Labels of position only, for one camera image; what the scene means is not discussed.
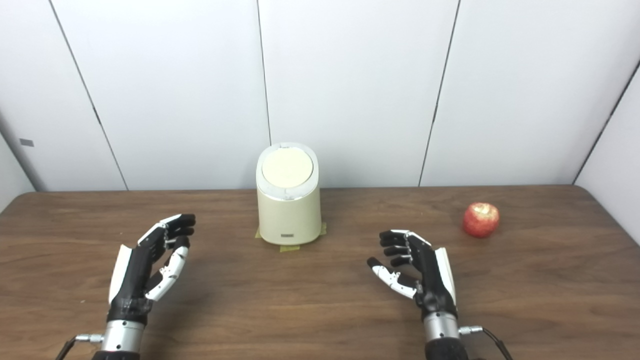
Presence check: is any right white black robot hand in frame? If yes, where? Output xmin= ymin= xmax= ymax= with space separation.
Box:
xmin=366 ymin=229 xmax=459 ymax=321

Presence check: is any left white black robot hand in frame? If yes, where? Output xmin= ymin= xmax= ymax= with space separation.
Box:
xmin=107 ymin=213 xmax=197 ymax=326

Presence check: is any red apple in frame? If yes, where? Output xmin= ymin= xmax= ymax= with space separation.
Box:
xmin=462 ymin=202 xmax=501 ymax=239

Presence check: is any round cream bin lid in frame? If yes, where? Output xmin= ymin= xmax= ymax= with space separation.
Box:
xmin=261 ymin=147 xmax=314 ymax=188

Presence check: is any cream-colored bin body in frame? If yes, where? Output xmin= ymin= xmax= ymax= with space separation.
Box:
xmin=255 ymin=142 xmax=322 ymax=246

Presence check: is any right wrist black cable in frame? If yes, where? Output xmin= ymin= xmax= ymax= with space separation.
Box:
xmin=459 ymin=325 xmax=515 ymax=360

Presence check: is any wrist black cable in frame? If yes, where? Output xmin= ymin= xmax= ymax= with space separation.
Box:
xmin=55 ymin=334 xmax=105 ymax=360
xmin=459 ymin=325 xmax=515 ymax=360

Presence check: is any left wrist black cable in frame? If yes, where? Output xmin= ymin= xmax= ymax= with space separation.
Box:
xmin=55 ymin=334 xmax=105 ymax=360

